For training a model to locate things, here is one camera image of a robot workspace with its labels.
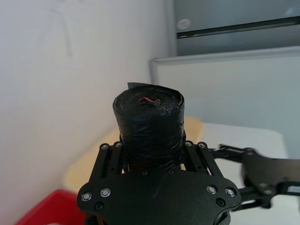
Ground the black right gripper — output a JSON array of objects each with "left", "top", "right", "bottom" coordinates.
[{"left": 180, "top": 130, "right": 300, "bottom": 210}]

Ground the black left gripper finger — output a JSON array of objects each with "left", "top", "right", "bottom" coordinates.
[{"left": 93, "top": 133, "right": 129, "bottom": 180}]

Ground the black plastic bag roll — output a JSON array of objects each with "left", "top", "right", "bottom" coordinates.
[{"left": 112, "top": 82, "right": 186, "bottom": 169}]

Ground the white small table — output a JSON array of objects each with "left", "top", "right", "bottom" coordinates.
[{"left": 182, "top": 121, "right": 291, "bottom": 189}]

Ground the red plastic bin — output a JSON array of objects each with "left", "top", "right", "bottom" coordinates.
[{"left": 13, "top": 188, "right": 85, "bottom": 225}]

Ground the grey cabinet with dark bar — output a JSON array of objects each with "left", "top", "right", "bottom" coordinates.
[{"left": 164, "top": 0, "right": 300, "bottom": 58}]

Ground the white partition panel grey frame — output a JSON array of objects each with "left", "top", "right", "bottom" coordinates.
[{"left": 149, "top": 45, "right": 300, "bottom": 162}]

